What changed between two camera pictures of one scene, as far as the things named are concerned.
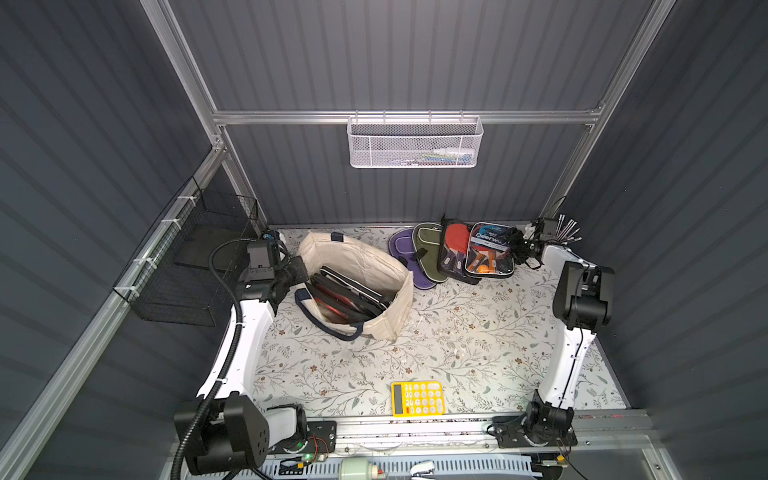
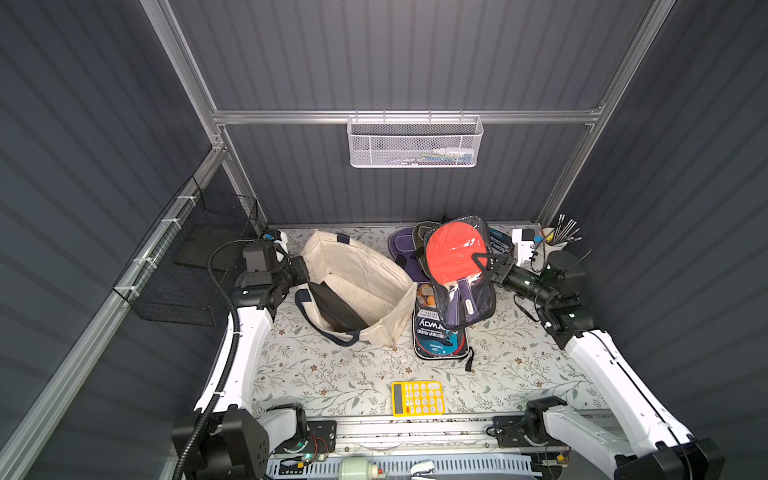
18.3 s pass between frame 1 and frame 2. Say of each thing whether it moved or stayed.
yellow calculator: stayed
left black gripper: stayed
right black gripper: moved
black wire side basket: stayed
